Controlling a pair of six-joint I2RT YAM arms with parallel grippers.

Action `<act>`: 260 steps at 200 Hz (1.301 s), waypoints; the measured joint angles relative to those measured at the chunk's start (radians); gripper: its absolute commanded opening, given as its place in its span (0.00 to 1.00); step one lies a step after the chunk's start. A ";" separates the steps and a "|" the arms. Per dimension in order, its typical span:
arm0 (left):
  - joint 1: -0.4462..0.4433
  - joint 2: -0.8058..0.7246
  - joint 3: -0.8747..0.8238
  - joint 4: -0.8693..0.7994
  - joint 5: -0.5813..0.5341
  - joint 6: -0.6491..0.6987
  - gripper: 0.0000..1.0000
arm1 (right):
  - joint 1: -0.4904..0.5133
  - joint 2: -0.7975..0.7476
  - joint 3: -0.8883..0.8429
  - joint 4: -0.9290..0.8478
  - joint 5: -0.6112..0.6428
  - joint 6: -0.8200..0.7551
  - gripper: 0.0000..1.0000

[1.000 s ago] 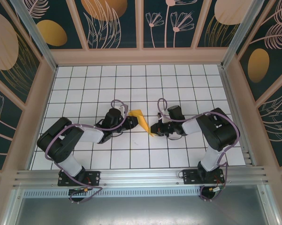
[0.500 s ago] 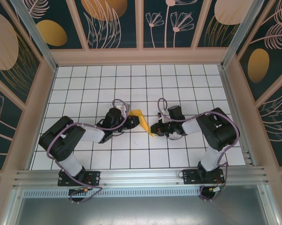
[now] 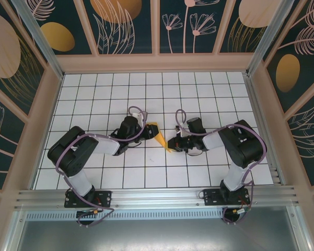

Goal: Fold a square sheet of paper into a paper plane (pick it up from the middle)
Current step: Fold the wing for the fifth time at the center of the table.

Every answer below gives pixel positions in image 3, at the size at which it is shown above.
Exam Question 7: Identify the yellow paper sheet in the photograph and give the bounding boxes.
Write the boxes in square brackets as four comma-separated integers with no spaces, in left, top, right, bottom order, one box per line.
[148,121,178,154]

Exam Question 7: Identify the left arm power connector wires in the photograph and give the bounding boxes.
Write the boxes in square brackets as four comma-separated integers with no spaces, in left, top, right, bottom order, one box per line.
[77,208,100,216]

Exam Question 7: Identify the slotted metal cable strip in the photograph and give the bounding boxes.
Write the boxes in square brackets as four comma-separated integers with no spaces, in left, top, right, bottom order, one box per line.
[26,210,225,220]

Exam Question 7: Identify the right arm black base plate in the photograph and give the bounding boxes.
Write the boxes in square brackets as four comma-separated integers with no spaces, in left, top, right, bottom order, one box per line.
[203,188,251,207]

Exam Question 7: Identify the grey metal sheet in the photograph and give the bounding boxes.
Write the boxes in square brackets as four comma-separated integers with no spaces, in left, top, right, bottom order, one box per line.
[15,218,301,251]

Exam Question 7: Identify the aluminium side rail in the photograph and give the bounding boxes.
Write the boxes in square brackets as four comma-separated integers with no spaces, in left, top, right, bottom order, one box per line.
[242,72,287,187]

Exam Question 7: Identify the aluminium mounting rail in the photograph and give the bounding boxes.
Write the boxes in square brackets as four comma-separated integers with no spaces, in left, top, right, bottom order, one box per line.
[14,185,301,210]

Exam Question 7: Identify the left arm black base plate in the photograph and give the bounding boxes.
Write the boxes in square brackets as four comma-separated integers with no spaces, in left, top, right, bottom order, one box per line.
[64,190,113,209]

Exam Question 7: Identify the arm power connector wires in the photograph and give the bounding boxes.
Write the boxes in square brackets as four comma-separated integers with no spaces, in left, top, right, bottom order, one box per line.
[231,206,253,215]
[77,208,100,216]

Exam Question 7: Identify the aluminium corner post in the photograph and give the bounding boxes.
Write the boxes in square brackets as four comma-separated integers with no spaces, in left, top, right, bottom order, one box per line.
[10,0,65,81]
[245,0,296,78]

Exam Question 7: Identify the right arm power connector wires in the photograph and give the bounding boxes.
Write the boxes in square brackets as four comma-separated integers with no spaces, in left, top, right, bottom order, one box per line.
[231,206,253,215]

